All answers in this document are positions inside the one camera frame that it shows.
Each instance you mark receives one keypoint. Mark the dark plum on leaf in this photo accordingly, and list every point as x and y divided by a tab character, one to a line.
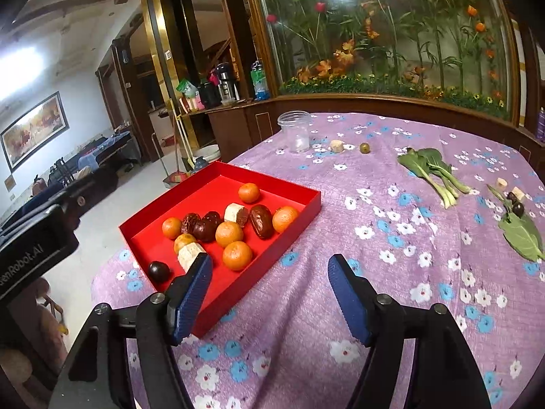
518	209

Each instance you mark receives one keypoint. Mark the framed landscape painting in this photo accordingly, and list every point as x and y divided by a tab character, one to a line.
33	130

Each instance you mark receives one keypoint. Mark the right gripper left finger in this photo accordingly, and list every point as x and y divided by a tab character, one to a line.
96	371

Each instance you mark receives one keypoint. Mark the small white corn piece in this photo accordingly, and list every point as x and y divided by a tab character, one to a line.
337	145

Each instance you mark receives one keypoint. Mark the dark purple plum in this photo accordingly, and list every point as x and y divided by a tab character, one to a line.
158	272

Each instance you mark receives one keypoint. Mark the red shallow box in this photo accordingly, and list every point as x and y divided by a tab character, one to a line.
212	189

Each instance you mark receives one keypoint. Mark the large green leaf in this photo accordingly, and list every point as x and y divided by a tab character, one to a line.
520	233

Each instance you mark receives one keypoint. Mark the small orange mandarin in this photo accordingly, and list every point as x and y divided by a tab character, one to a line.
183	240

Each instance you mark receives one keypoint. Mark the purple bottles pair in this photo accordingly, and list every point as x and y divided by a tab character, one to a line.
540	131

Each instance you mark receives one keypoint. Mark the green label water bottle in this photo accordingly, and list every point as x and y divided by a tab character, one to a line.
259	81

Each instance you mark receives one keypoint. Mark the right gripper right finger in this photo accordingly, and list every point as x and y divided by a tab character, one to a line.
444	372

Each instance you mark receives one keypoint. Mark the small dark date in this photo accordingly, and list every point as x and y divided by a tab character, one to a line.
512	197

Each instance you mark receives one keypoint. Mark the dark red jujube date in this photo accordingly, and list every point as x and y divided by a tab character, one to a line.
261	221
205	228
188	222

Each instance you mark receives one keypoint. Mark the small white corn block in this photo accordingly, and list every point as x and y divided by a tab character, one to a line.
236	213

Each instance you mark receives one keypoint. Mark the clear plastic cup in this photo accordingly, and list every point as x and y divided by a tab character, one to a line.
295	128

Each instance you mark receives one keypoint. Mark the steel thermos kettle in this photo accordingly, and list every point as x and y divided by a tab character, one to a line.
227	84

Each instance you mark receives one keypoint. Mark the purple floral tablecloth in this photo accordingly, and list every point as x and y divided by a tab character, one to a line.
286	343

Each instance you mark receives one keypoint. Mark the large white corn block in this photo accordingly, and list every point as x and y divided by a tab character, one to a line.
189	255

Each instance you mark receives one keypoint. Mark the green olive fruit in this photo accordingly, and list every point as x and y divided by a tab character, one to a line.
364	148

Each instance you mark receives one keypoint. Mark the white red bucket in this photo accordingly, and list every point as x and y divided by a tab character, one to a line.
209	153

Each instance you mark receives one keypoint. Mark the bok choy bunch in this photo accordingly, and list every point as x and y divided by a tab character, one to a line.
428	164

